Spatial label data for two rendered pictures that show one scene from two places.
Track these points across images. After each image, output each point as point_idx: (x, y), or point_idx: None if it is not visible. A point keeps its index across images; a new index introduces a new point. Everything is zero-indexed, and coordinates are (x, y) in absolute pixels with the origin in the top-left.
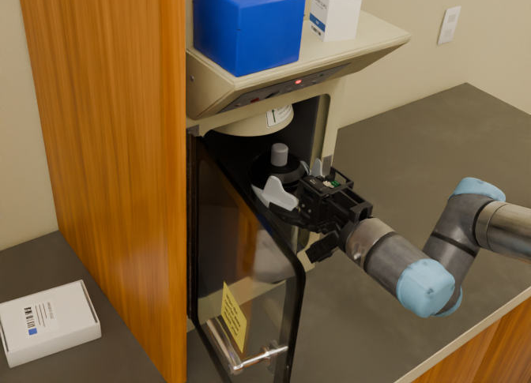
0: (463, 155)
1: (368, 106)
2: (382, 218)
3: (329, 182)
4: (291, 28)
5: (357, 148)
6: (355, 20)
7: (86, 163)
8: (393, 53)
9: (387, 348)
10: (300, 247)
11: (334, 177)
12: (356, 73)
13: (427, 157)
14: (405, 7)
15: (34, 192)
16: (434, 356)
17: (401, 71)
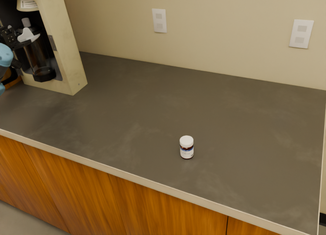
0: (215, 111)
1: (224, 68)
2: (122, 101)
3: (5, 31)
4: None
5: (179, 79)
6: None
7: None
8: (241, 38)
9: (30, 126)
10: (61, 79)
11: (7, 30)
12: (209, 40)
13: (197, 100)
14: (246, 6)
15: None
16: (31, 140)
17: (252, 54)
